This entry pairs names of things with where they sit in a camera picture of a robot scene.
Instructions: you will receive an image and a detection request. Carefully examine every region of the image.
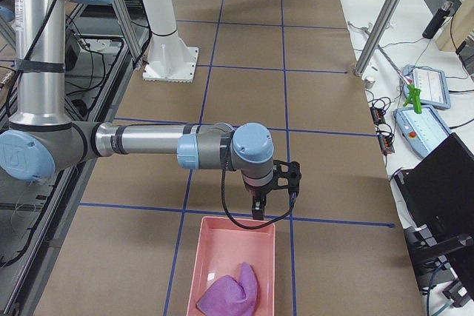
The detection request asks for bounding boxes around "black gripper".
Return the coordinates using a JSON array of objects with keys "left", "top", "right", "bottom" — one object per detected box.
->
[{"left": 247, "top": 184, "right": 270, "bottom": 219}]

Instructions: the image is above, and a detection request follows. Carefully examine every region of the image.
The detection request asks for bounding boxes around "reacher grabber tool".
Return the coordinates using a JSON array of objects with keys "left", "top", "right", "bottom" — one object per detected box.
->
[{"left": 347, "top": 21, "right": 422, "bottom": 114}]

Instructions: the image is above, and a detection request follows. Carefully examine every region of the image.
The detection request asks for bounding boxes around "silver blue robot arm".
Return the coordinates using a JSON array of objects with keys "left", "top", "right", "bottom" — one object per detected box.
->
[{"left": 1, "top": 0, "right": 278, "bottom": 221}]

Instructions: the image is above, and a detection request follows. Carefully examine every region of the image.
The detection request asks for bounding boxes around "purple cloth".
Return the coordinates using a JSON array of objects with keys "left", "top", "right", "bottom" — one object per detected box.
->
[{"left": 196, "top": 263, "right": 258, "bottom": 316}]

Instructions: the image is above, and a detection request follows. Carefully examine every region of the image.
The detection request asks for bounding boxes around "black handheld device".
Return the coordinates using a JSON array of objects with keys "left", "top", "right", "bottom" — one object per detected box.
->
[{"left": 422, "top": 1, "right": 453, "bottom": 39}]

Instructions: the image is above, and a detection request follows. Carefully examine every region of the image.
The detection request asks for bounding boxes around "far teach pendant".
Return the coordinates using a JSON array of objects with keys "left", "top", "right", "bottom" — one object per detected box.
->
[{"left": 401, "top": 64, "right": 451, "bottom": 110}]

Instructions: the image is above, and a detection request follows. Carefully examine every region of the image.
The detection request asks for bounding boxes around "pink plastic bin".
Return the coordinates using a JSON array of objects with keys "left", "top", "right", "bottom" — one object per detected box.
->
[{"left": 187, "top": 216, "right": 276, "bottom": 315}]

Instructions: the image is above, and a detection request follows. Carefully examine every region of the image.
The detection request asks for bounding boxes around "teach pendant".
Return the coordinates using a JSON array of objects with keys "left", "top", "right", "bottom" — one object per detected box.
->
[
  {"left": 395, "top": 104, "right": 452, "bottom": 158},
  {"left": 401, "top": 64, "right": 451, "bottom": 110}
]

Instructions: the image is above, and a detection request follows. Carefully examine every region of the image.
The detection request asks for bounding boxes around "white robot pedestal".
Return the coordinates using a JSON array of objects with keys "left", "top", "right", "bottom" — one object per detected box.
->
[{"left": 142, "top": 0, "right": 199, "bottom": 83}]

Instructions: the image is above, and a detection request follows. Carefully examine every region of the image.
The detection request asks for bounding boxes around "aluminium frame post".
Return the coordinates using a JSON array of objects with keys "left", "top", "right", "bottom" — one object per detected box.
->
[{"left": 354, "top": 0, "right": 400, "bottom": 77}]

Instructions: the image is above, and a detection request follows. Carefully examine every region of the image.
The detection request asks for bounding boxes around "near teach pendant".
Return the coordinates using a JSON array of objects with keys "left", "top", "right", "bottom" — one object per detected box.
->
[{"left": 395, "top": 104, "right": 452, "bottom": 158}]

